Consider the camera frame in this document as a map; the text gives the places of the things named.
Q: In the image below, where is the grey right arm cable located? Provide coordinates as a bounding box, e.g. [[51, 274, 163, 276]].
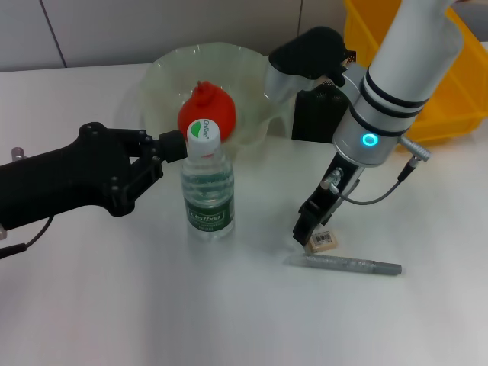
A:
[[322, 154, 420, 206]]

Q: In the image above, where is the green glass fruit bowl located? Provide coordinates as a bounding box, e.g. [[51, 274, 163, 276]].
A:
[[139, 40, 289, 152]]

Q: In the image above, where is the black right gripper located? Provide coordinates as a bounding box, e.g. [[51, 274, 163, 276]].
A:
[[292, 152, 363, 249]]

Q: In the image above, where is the red tomato-shaped object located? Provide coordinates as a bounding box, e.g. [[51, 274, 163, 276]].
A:
[[178, 79, 237, 142]]

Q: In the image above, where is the black mesh pen holder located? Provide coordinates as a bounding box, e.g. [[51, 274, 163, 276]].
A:
[[291, 48, 358, 144]]

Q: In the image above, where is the tan rectangular eraser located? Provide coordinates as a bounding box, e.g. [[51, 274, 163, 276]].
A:
[[307, 230, 339, 253]]

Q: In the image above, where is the clear water bottle green label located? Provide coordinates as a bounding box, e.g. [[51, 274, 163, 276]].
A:
[[180, 118, 236, 243]]

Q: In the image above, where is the yellow plastic storage bin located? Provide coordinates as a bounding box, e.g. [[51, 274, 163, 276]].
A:
[[344, 0, 488, 153]]

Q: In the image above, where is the grey glitter pen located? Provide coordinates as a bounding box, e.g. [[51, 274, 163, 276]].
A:
[[284, 254, 403, 276]]

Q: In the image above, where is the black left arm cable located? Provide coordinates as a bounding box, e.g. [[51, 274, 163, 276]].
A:
[[0, 216, 55, 261]]

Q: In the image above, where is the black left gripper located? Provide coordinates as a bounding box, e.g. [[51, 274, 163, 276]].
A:
[[0, 121, 190, 232]]

